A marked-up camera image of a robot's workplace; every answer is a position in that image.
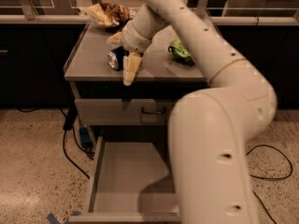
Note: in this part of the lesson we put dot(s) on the brown yellow chip bag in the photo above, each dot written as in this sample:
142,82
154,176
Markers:
109,16

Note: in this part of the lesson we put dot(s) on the blue tape on floor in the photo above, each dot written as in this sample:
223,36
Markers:
52,219

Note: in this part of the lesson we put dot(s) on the green snack bag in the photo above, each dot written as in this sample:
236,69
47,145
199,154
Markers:
179,51

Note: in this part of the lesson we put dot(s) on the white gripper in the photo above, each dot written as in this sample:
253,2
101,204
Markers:
133,40

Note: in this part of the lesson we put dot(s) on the blue power adapter box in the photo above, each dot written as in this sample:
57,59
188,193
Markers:
85,138

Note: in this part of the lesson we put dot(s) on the closed grey upper drawer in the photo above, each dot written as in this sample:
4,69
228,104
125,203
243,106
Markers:
121,112

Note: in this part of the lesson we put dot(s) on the black counter with grey rail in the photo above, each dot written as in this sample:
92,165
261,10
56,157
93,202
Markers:
37,37

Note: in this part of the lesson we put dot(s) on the open grey middle drawer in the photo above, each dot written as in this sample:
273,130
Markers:
130,183

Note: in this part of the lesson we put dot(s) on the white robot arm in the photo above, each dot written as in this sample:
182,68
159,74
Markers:
207,129

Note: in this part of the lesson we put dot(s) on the blue pepsi can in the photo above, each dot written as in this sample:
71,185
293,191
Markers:
115,58

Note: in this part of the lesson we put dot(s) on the black drawer handle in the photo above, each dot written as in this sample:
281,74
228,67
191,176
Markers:
155,112

